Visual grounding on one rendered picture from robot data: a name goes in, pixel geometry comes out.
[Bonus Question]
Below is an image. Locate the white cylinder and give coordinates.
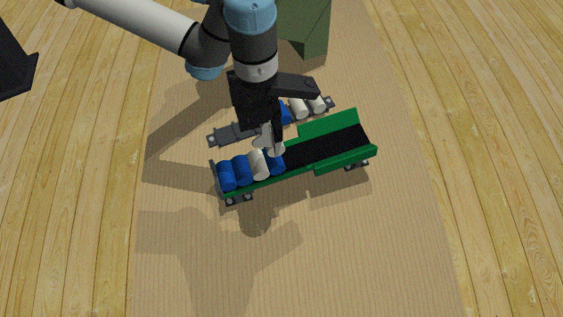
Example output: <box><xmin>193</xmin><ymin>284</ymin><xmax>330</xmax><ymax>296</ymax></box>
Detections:
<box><xmin>247</xmin><ymin>150</ymin><xmax>270</xmax><ymax>181</ymax></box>
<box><xmin>288</xmin><ymin>98</ymin><xmax>309</xmax><ymax>119</ymax></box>
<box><xmin>265</xmin><ymin>142</ymin><xmax>286</xmax><ymax>158</ymax></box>
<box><xmin>307</xmin><ymin>95</ymin><xmax>326</xmax><ymax>114</ymax></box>

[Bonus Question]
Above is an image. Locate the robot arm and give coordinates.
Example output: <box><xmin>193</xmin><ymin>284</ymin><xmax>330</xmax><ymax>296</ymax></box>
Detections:
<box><xmin>54</xmin><ymin>0</ymin><xmax>321</xmax><ymax>100</ymax></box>

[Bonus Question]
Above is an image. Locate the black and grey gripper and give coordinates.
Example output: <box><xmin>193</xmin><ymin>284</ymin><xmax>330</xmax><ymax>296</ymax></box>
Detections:
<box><xmin>226</xmin><ymin>69</ymin><xmax>283</xmax><ymax>157</ymax></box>

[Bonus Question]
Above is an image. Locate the blue plastic bar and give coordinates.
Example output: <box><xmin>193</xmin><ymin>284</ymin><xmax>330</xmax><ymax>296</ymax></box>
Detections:
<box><xmin>231</xmin><ymin>155</ymin><xmax>254</xmax><ymax>186</ymax></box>
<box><xmin>216</xmin><ymin>160</ymin><xmax>238</xmax><ymax>191</ymax></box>
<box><xmin>279</xmin><ymin>100</ymin><xmax>291</xmax><ymax>125</ymax></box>
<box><xmin>262</xmin><ymin>147</ymin><xmax>286</xmax><ymax>175</ymax></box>

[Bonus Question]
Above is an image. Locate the dark grey slotted rack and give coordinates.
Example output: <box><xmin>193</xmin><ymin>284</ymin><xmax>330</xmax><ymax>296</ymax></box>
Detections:
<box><xmin>216</xmin><ymin>100</ymin><xmax>319</xmax><ymax>147</ymax></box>

